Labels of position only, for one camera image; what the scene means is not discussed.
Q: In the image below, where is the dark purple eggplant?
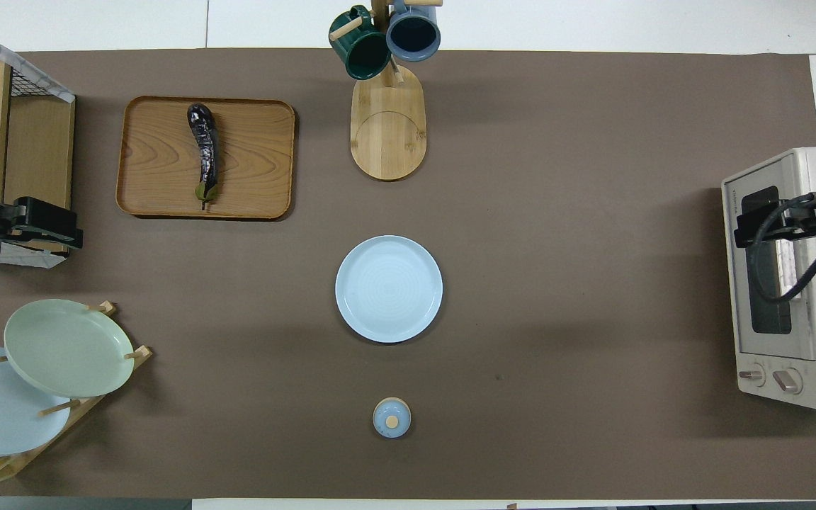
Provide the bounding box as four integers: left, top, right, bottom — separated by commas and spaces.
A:
187, 103, 222, 211

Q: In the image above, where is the light blue round plate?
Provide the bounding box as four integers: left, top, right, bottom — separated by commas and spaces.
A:
335, 235, 444, 344

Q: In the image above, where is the pale green plate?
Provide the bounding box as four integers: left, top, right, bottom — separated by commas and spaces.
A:
4, 299, 135, 399

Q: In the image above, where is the wooden serving tray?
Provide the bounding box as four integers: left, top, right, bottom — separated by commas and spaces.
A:
115, 96, 297, 220

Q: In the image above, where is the wooden plate rack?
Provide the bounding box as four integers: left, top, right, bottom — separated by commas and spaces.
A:
0, 301, 154, 487

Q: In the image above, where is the brown table mat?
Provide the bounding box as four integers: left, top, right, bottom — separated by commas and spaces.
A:
0, 48, 816, 500

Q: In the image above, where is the wooden mug tree stand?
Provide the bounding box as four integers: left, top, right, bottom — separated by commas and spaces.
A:
330, 0, 444, 181

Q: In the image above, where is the dark green mug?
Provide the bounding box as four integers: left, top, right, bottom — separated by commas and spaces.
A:
329, 6, 392, 80

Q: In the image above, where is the blue mug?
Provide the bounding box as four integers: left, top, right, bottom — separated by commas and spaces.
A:
385, 0, 442, 62

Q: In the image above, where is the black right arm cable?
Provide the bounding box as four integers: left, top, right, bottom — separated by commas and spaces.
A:
747, 195, 816, 304

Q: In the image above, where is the black wire storage rack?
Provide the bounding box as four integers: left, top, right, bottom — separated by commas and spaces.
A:
0, 16, 76, 268

